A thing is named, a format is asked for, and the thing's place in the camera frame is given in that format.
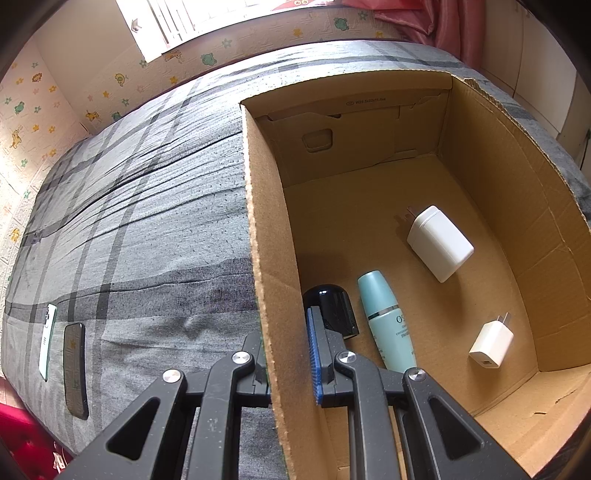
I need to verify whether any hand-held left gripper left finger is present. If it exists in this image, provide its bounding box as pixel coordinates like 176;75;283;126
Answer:
60;332;272;480

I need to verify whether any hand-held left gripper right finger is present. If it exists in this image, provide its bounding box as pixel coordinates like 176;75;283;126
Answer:
305;305;532;480

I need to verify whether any teal cosmetic bottle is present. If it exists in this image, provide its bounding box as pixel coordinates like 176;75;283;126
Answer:
358;270;417;374

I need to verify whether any brown cardboard box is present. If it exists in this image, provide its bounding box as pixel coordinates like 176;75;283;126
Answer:
239;69;591;478

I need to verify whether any large white charger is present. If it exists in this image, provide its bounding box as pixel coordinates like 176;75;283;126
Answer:
398;205;475;283

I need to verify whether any small white charger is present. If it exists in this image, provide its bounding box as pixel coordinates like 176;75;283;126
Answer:
468;312;515;371

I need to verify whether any black cylindrical device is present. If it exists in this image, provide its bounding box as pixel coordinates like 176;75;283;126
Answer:
302;285;360;341

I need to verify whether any black smartphone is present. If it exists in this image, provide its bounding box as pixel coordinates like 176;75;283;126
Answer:
63;322;89;420

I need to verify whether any grey plaid bed cover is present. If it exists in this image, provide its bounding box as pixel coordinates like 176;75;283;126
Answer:
0;39;591;480

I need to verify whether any pale green smartphone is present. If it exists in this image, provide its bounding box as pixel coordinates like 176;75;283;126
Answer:
38;303;57;381

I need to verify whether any red cloth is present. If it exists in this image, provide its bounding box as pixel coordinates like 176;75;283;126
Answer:
0;376;75;480

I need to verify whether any pink curtain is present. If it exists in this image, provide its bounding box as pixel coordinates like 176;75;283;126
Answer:
342;0;485;70

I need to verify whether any white cabinet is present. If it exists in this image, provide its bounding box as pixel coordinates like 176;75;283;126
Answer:
475;0;591;158

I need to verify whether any window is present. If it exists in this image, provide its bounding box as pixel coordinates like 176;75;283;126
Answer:
115;0;296;63

